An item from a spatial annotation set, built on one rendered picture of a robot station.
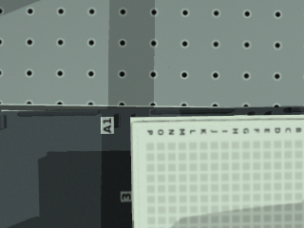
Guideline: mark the white well plate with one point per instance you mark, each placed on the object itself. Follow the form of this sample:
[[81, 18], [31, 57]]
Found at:
[[217, 171]]

